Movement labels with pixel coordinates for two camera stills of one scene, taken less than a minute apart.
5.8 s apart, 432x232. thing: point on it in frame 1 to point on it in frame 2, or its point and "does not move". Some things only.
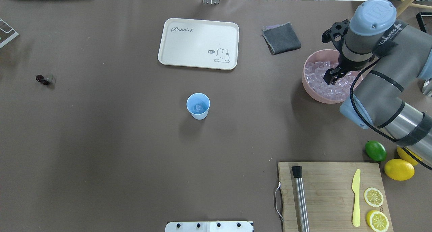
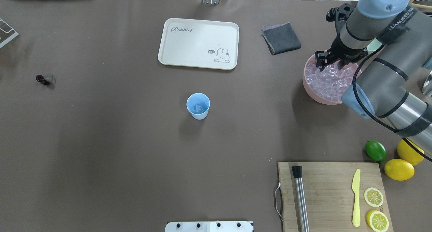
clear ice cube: [198, 107] does not move
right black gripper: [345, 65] to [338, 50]
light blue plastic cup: [198, 104] does not move
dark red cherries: [46, 81] does not move
